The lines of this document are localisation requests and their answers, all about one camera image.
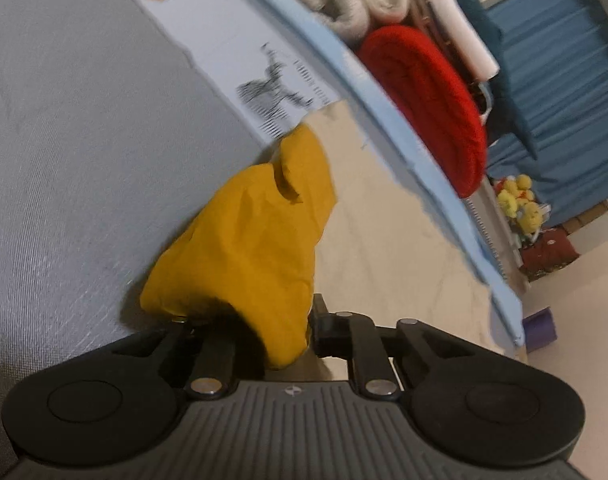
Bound beige and yellow jacket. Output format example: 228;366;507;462
139;102;496;368

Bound light blue blanket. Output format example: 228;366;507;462
255;0;525;348

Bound dark red cushion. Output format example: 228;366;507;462
520;228;580;282

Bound yellow plush toys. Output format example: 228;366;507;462
493;174;551;245

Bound red folded blanket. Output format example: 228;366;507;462
357;25;486;198

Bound dark teal shark plush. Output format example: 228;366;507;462
433;0;540;162

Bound grey printed bed sheet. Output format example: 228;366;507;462
0;0;526;476

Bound white folded pillow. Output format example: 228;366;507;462
430;0;499;82

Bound blue curtain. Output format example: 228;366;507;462
487;0;608;226

